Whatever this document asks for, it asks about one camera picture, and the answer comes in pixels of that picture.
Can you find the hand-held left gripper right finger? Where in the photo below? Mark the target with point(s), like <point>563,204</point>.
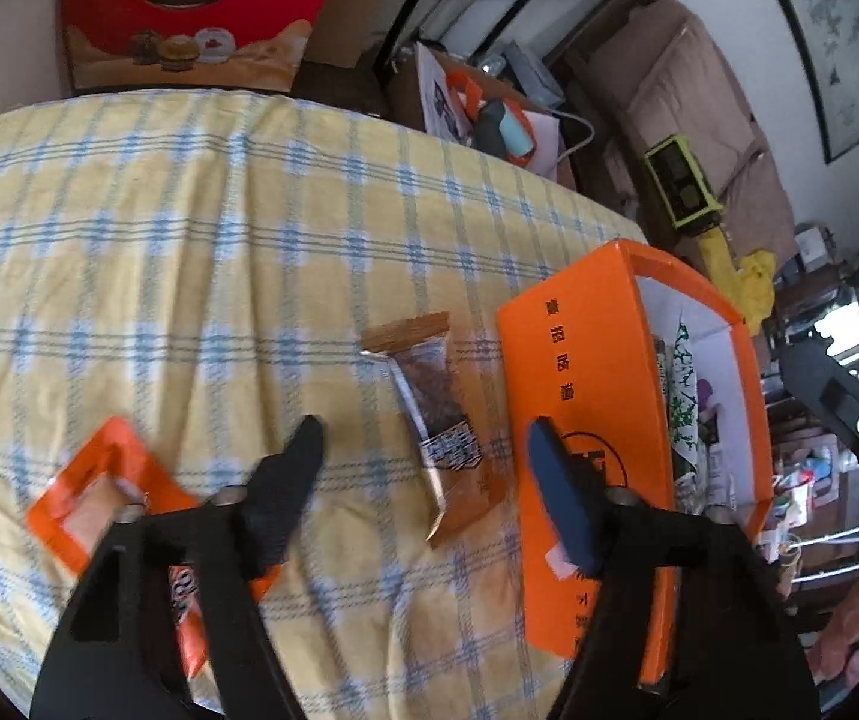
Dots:
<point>561,495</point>

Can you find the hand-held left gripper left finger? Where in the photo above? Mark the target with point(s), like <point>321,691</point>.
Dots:
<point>283,487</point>

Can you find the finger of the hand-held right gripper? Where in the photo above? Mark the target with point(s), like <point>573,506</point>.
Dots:
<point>842,412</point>

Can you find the purple drink pouch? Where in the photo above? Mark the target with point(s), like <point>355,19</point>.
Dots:
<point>707,394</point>

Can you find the orange cardboard box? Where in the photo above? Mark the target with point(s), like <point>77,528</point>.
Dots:
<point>587,360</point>

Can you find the brown snack packet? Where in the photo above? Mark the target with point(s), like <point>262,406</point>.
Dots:
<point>437,405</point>

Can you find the green white seaweed packet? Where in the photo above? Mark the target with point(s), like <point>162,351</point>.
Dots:
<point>681,390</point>

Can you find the yellow cloth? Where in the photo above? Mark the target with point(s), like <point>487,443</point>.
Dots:
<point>748,277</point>

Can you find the orange snack packet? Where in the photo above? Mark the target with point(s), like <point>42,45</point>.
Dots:
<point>92,487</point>

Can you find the yellow plaid tablecloth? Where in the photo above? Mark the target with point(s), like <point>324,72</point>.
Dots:
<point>174,255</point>

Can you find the green black device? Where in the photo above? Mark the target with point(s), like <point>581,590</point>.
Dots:
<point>681,180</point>

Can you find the brown sofa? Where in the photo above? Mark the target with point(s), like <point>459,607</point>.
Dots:
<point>684,90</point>

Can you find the teal grey massage gun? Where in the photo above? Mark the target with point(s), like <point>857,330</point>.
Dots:
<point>501,131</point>

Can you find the red gift box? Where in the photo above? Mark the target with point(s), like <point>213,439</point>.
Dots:
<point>197,15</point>

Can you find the brown cardboard box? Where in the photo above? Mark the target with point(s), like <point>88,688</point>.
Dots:
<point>358,7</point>

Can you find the framed wall picture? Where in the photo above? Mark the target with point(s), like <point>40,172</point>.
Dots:
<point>842,37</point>

